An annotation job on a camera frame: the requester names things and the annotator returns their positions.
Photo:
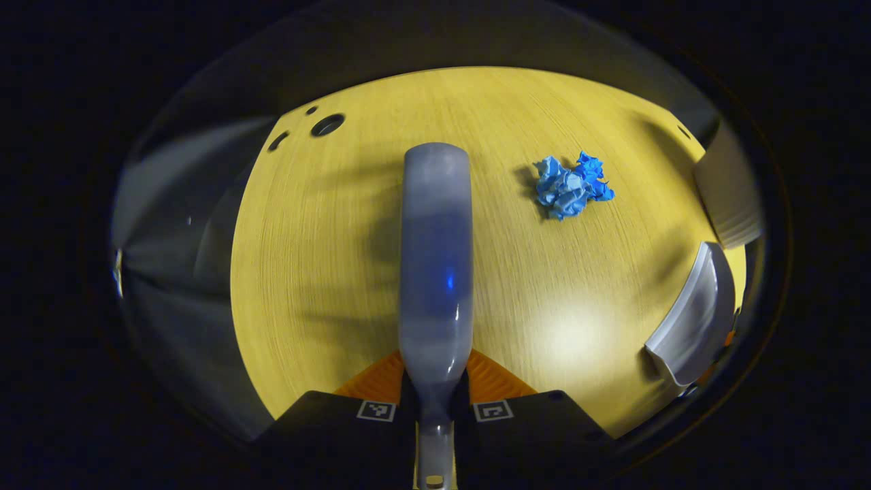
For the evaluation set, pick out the small grey broom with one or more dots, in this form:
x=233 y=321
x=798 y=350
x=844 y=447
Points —
x=435 y=272

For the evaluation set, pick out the light blue paper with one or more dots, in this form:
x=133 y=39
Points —
x=561 y=190

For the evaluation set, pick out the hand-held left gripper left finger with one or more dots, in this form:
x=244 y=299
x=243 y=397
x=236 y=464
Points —
x=340 y=432

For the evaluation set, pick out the white ribbed garbage bin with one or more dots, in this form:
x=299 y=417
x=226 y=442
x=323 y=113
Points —
x=731 y=190

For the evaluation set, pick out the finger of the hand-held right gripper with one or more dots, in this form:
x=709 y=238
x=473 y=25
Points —
x=722 y=354

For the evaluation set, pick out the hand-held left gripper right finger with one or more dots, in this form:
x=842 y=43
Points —
x=531 y=432

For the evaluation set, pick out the grey dustpan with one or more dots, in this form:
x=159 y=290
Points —
x=694 y=320

